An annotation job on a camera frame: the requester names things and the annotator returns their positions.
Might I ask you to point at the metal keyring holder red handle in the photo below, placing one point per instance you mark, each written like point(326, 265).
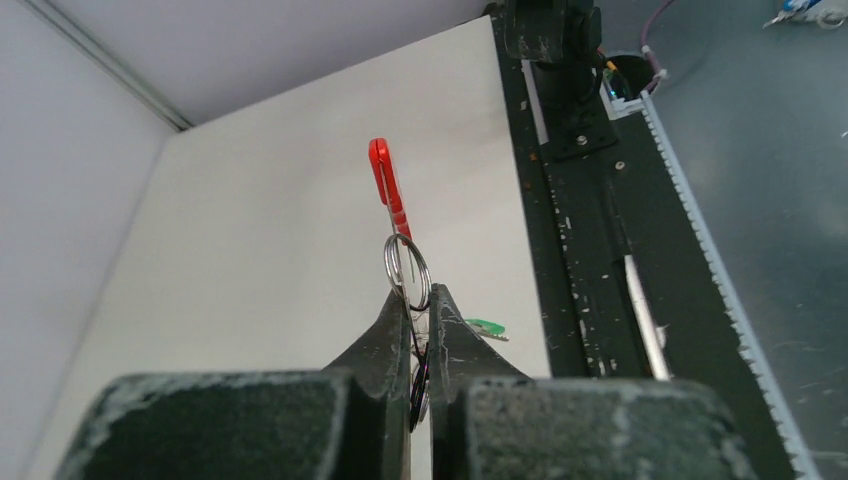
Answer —
point(407, 272)

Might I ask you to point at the green tag key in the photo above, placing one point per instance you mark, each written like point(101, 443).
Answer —
point(488, 329)

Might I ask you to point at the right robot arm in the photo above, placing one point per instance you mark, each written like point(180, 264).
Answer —
point(560, 39)

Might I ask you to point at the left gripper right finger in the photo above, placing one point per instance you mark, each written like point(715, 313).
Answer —
point(491, 421)

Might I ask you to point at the electronics board with leds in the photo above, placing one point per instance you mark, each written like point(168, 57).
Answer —
point(617, 84)

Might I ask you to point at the white slotted cable duct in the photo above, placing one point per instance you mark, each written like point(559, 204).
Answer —
point(750, 350)

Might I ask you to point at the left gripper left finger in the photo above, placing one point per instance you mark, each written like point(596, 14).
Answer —
point(348, 420)

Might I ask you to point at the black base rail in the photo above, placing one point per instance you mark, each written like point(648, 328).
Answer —
point(613, 248)

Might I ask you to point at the spare metal keyring holder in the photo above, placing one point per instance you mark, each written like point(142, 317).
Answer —
point(827, 14)

